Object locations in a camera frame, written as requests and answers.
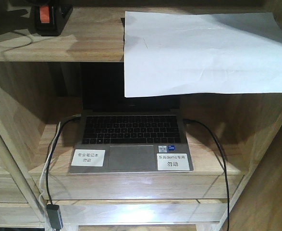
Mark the white paper sheet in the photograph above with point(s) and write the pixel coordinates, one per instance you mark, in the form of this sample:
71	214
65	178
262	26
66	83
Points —
168	54

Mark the black stapler with orange label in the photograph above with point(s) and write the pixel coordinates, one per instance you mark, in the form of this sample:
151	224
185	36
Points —
50	16

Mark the grey open laptop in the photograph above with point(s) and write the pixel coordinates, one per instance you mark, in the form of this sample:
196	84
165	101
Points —
132	131

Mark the white label sticker right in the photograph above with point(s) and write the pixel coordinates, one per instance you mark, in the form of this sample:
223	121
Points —
173	162

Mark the white label sticker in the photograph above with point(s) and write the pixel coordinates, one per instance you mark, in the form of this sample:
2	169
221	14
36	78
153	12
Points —
88	158
173	162

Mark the white label sticker left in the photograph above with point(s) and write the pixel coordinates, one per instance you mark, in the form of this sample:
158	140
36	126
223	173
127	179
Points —
88	158

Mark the light wooden shelf unit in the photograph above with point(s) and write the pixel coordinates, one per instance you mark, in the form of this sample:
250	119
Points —
38	85

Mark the grey usb hub adapter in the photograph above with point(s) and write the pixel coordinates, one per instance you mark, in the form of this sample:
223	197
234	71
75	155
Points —
54	215

